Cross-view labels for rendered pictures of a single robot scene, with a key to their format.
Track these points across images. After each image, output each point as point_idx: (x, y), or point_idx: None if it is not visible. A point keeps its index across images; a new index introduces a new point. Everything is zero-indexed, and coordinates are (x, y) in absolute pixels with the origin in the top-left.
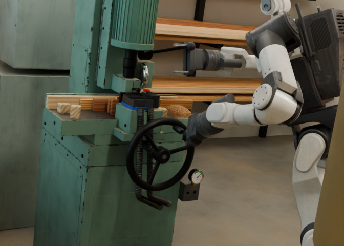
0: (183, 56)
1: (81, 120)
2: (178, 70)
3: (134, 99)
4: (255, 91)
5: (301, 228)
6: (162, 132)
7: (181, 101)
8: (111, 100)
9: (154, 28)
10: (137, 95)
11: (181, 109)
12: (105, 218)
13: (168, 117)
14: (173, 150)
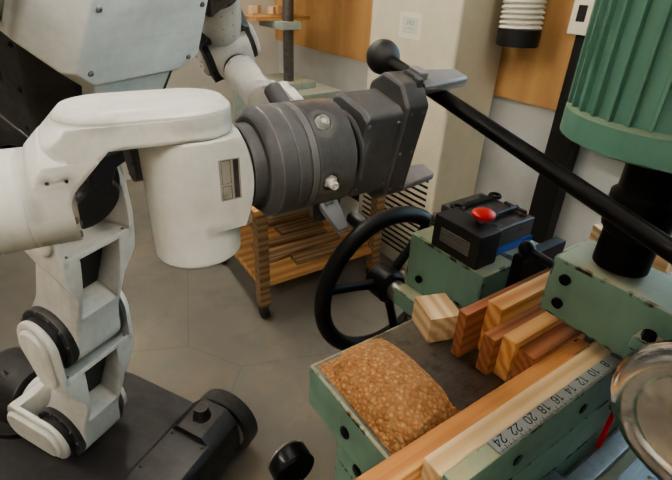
0: (417, 138)
1: (575, 245)
2: (411, 166)
3: (480, 193)
4: (256, 35)
5: (118, 310)
6: (401, 285)
7: (397, 452)
8: None
9: (594, 29)
10: (495, 218)
11: (374, 343)
12: None
13: (411, 337)
14: (362, 280)
